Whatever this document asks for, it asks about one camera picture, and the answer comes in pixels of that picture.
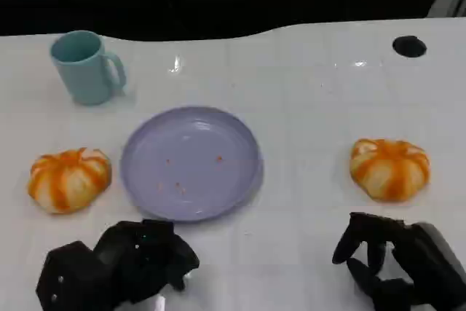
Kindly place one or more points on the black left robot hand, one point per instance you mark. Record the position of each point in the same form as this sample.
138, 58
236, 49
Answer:
145, 256

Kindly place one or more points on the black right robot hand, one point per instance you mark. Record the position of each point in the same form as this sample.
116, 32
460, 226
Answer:
426, 263

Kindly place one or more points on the orange and white bread roll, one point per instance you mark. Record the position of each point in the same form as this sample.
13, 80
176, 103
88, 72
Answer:
69, 181
389, 170

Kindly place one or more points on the lilac plate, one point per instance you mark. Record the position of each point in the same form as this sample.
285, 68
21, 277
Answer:
189, 143

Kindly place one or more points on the pale green mug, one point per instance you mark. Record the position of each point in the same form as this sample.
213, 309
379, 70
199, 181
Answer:
85, 78

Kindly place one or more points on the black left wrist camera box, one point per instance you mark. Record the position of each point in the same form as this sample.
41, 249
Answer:
69, 274

